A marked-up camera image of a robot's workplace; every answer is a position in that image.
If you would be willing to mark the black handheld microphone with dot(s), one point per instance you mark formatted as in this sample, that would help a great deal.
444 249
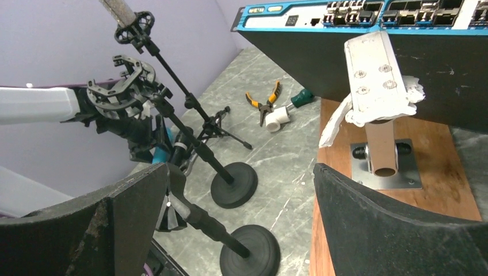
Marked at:
182 148

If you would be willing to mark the tripod shock mount stand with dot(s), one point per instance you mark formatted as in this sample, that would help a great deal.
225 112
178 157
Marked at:
138 34

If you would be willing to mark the blue network switch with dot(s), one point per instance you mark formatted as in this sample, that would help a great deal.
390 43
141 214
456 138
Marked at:
426 59

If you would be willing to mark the shock mount desk stand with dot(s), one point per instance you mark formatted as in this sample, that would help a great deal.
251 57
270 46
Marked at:
233 185

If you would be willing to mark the wooden board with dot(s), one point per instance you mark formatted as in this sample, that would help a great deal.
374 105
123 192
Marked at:
445 187

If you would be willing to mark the blue foam microphone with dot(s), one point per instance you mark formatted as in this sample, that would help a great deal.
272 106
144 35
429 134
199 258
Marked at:
160 155

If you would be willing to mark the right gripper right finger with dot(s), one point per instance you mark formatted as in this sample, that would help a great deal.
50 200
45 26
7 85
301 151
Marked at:
370 233

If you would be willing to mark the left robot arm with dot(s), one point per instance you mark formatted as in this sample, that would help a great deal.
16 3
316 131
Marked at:
58 143

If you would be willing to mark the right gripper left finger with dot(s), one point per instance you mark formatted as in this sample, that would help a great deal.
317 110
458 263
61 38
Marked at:
105 232

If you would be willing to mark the silver mesh glitter microphone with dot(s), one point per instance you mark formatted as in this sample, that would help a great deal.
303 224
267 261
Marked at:
120 11

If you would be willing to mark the clip desk mic stand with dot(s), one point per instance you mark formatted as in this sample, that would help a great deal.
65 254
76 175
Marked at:
249 250

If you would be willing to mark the white hinged bracket fixture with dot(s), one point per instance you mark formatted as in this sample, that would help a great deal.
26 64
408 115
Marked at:
379 94

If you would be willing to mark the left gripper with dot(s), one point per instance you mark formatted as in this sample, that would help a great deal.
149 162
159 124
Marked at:
142 135

